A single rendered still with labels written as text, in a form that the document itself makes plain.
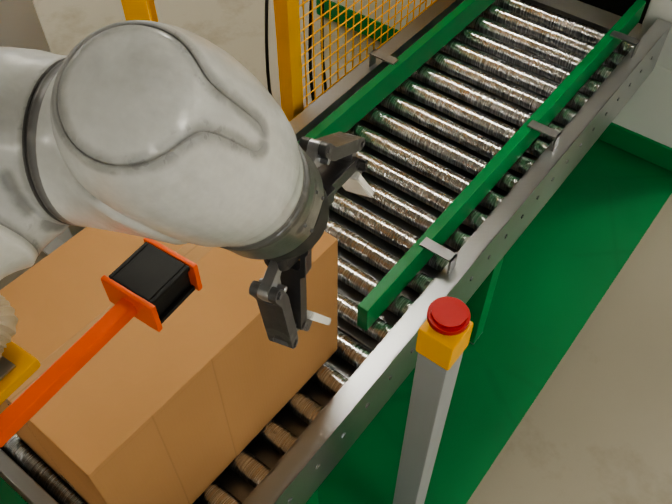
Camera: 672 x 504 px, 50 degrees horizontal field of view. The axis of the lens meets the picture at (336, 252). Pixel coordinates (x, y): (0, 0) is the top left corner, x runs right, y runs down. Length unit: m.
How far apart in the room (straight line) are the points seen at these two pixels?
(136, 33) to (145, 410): 0.92
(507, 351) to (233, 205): 2.07
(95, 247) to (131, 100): 1.11
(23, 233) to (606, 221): 2.55
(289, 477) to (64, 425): 0.49
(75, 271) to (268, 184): 1.04
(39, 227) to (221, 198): 0.13
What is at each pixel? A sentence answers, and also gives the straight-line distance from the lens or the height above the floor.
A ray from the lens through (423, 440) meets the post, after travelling 1.53.
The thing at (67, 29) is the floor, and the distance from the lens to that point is 3.82.
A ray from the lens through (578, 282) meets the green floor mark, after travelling 2.64.
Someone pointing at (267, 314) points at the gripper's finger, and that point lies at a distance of 0.62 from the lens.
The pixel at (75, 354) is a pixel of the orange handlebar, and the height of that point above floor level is 1.28.
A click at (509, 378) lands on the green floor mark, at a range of 2.36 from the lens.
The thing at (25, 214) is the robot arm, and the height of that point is 1.70.
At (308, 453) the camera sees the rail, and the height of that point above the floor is 0.60.
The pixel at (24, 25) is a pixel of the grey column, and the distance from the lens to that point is 2.21.
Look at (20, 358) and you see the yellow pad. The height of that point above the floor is 1.16.
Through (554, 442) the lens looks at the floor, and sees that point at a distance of 2.30.
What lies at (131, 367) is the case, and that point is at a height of 0.95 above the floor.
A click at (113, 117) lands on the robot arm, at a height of 1.79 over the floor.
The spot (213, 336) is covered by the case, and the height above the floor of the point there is 0.95.
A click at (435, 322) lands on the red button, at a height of 1.03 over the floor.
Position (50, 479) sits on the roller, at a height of 0.55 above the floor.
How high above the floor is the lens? 2.01
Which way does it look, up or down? 51 degrees down
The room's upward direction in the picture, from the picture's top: straight up
